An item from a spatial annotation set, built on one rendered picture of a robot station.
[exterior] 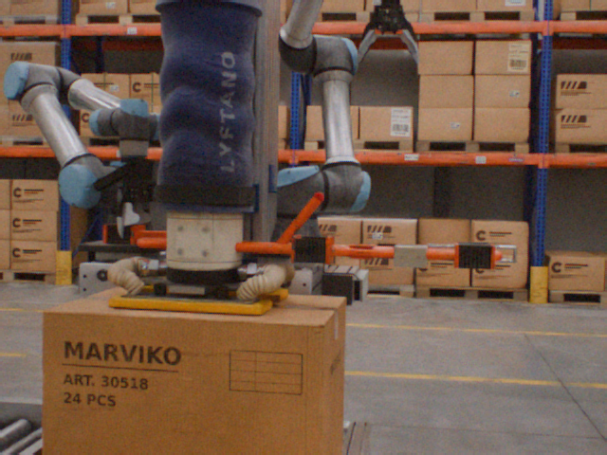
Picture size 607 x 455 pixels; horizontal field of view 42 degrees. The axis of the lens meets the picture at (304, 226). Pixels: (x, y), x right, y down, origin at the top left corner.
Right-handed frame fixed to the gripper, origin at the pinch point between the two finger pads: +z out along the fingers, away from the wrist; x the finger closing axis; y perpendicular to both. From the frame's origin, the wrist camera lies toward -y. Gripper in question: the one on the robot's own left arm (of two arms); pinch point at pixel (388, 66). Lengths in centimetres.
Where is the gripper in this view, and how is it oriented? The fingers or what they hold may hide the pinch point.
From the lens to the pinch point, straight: 204.6
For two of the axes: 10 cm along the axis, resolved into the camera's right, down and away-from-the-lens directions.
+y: -1.4, 0.5, -9.9
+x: 9.9, 0.3, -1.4
